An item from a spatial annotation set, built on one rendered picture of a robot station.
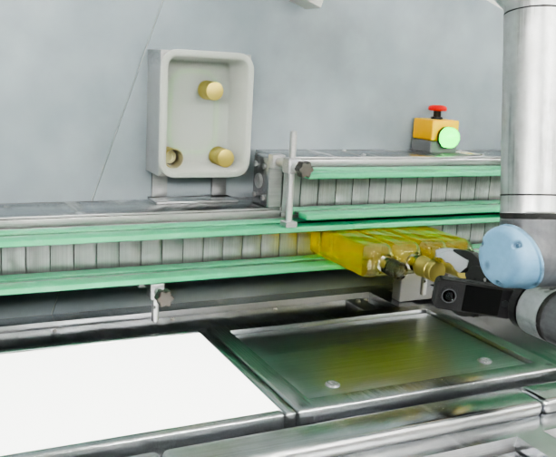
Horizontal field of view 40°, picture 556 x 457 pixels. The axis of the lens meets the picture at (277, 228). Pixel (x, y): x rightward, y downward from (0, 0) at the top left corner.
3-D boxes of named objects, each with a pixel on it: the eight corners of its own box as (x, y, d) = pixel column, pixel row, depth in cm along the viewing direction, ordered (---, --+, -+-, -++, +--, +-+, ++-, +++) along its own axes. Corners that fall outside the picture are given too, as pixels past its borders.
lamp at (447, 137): (435, 147, 161) (444, 149, 158) (437, 126, 160) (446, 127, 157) (453, 147, 163) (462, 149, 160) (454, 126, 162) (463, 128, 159)
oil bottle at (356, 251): (308, 251, 146) (369, 281, 127) (310, 222, 145) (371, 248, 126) (334, 249, 149) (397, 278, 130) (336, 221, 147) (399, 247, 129)
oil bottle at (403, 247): (335, 249, 149) (398, 278, 130) (336, 221, 147) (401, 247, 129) (359, 247, 151) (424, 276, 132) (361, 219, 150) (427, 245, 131)
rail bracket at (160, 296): (131, 307, 133) (152, 333, 121) (131, 270, 132) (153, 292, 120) (152, 306, 135) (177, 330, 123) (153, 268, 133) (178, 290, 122)
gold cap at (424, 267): (411, 276, 128) (427, 283, 124) (414, 255, 127) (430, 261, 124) (428, 275, 130) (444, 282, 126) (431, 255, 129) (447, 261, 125)
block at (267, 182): (248, 201, 145) (264, 209, 139) (250, 152, 144) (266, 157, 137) (265, 201, 147) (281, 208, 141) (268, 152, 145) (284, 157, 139)
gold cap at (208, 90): (197, 80, 141) (206, 81, 137) (215, 80, 142) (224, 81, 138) (197, 99, 141) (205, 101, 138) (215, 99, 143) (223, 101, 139)
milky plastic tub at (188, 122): (145, 170, 142) (159, 178, 134) (147, 47, 137) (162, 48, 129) (231, 170, 149) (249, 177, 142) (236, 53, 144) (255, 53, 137)
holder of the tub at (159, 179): (145, 199, 143) (157, 206, 136) (148, 49, 137) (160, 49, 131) (229, 196, 151) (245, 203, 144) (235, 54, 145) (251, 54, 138)
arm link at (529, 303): (531, 343, 104) (541, 286, 103) (507, 332, 108) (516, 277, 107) (570, 340, 108) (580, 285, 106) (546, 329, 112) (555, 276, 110)
